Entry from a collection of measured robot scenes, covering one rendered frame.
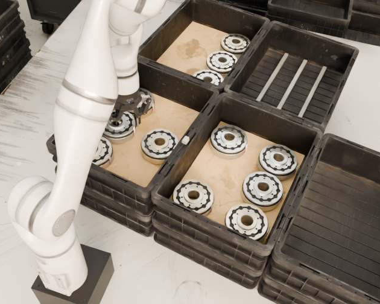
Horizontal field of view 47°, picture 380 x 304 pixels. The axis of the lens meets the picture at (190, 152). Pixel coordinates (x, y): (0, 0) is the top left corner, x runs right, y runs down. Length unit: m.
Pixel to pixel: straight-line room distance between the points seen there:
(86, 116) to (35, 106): 0.85
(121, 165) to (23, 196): 0.44
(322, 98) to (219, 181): 0.47
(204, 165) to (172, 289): 0.33
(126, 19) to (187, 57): 0.67
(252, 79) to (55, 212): 0.87
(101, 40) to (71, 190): 0.25
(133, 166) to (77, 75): 0.51
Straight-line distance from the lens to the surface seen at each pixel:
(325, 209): 1.17
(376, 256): 1.15
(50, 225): 0.78
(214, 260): 1.11
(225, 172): 1.17
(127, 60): 1.05
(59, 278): 0.97
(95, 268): 1.07
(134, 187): 1.01
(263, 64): 1.51
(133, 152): 1.20
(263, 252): 0.96
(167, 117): 1.28
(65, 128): 0.72
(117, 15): 0.86
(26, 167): 1.39
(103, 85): 0.70
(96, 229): 1.23
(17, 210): 0.80
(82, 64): 0.70
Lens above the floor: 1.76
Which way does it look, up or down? 51 degrees down
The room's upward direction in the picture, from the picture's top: 4 degrees clockwise
